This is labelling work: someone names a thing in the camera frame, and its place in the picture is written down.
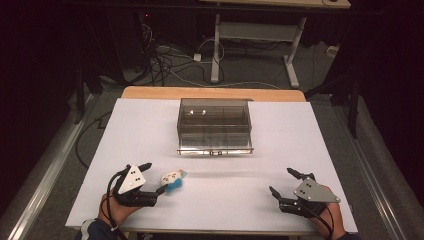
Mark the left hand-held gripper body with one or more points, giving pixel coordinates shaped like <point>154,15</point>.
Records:
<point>131,181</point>

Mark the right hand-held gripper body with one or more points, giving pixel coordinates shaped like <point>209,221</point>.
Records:
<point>313,193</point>

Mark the white and blue plush toy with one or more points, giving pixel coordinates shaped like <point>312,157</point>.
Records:
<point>171,179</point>

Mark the clear plastic drawer box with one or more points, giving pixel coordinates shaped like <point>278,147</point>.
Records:
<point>215,126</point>

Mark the person's left hand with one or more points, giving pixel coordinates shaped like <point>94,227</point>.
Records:
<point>115,211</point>

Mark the person's right hand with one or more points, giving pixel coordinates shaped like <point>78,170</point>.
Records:
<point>335,220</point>

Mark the white table cover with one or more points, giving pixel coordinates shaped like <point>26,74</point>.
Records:
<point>216,190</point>

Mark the black stand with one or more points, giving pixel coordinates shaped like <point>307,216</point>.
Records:
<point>85,90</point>
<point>346,96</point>

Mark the wooden table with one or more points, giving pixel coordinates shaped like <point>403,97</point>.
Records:
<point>213,93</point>

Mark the white power adapter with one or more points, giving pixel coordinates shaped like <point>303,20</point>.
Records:
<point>197,57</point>

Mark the white power strip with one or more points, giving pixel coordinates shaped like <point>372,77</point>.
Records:
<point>332,50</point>

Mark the metal floor rail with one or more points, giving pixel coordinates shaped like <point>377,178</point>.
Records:
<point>373,180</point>
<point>50,170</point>

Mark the white desk frame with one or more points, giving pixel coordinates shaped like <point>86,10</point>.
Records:
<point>256,31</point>

